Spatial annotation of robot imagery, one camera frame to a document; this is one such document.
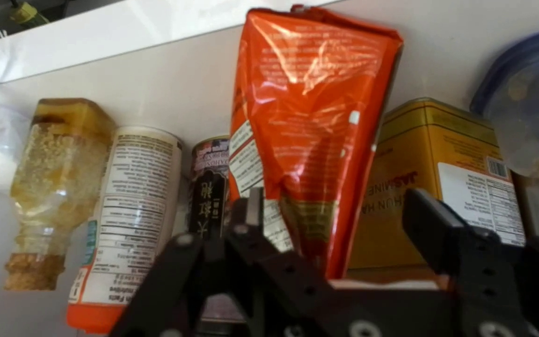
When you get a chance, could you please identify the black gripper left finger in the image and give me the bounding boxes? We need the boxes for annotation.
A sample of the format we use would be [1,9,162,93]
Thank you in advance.
[110,187,331,337]

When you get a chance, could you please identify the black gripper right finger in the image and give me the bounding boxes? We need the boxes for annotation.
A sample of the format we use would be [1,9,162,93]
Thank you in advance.
[402,188,539,337]

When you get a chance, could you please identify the yellow spice bottle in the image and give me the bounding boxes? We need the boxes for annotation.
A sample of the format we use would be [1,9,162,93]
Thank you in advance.
[3,97,116,290]

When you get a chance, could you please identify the white orange label bottle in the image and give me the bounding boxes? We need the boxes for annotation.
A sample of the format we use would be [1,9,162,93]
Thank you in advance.
[65,125,181,333]

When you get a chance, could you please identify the orange snack packet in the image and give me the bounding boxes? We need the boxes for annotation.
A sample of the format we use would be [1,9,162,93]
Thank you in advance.
[228,5,404,278]

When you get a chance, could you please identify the gold tin box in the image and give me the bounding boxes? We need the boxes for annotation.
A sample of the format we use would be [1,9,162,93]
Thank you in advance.
[346,97,525,282]

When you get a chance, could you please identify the blue lid container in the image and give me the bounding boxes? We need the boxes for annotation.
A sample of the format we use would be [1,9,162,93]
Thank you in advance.
[469,33,539,177]

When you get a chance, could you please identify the dark small jar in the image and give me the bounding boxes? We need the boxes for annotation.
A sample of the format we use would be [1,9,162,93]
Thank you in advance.
[189,134,230,239]

